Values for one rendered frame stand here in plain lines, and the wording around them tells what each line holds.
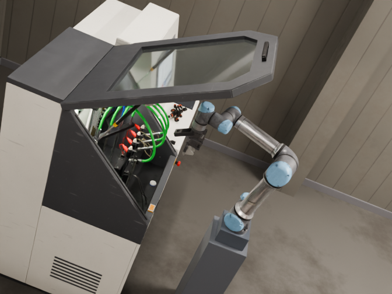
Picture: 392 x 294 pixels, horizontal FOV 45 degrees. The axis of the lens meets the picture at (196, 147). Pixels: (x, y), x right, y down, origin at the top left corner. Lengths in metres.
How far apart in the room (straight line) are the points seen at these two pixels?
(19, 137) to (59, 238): 0.67
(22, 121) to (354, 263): 3.25
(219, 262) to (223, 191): 1.64
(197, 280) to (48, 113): 1.43
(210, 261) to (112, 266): 0.58
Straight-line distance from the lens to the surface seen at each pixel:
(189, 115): 3.45
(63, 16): 4.79
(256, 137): 2.51
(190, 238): 3.95
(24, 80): 2.37
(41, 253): 3.03
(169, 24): 3.24
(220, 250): 2.89
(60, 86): 2.38
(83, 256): 2.91
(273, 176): 2.38
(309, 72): 4.52
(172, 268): 3.71
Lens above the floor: 2.79
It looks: 35 degrees down
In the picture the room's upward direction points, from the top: 24 degrees clockwise
